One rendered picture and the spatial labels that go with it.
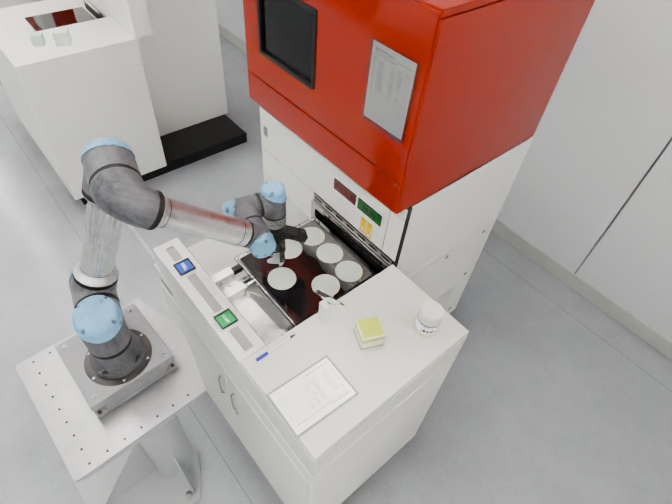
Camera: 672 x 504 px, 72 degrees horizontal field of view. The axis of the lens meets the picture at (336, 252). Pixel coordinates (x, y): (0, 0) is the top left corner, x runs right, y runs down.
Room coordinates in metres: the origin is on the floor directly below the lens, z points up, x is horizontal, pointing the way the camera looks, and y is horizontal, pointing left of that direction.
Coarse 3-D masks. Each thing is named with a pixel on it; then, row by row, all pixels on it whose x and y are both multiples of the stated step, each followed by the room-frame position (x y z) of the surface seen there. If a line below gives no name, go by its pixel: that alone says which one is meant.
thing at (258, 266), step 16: (336, 240) 1.22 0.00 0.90; (272, 256) 1.11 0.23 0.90; (304, 256) 1.12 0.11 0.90; (352, 256) 1.15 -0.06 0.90; (256, 272) 1.02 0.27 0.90; (304, 272) 1.05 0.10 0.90; (320, 272) 1.06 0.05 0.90; (368, 272) 1.08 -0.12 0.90; (272, 288) 0.96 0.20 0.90; (304, 288) 0.98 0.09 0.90; (288, 304) 0.90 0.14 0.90; (304, 304) 0.91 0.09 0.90
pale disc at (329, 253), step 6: (324, 246) 1.18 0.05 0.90; (330, 246) 1.19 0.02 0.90; (336, 246) 1.19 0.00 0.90; (318, 252) 1.15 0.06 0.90; (324, 252) 1.15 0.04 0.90; (330, 252) 1.16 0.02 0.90; (336, 252) 1.16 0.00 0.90; (342, 252) 1.16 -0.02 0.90; (324, 258) 1.12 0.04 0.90; (330, 258) 1.13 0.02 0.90; (336, 258) 1.13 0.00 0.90
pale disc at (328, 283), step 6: (318, 276) 1.04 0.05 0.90; (324, 276) 1.04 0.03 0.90; (330, 276) 1.04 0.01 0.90; (312, 282) 1.01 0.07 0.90; (318, 282) 1.01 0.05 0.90; (324, 282) 1.01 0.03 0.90; (330, 282) 1.02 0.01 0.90; (336, 282) 1.02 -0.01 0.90; (312, 288) 0.98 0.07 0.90; (318, 288) 0.98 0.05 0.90; (324, 288) 0.99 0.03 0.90; (330, 288) 0.99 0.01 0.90; (336, 288) 0.99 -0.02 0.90
